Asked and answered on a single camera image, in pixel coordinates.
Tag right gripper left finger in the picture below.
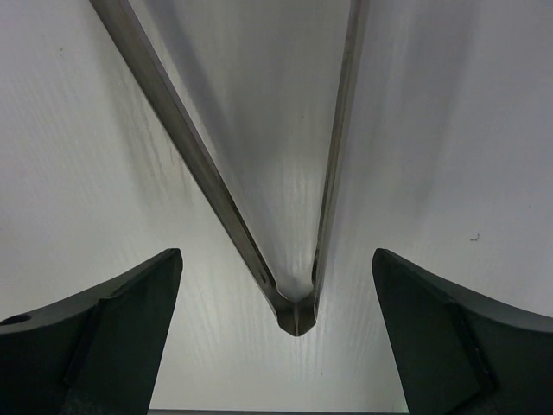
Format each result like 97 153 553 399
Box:
1 248 182 414

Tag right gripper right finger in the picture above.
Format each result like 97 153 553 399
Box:
372 248 552 414

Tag metal tongs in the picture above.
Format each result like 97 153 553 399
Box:
92 1 369 337

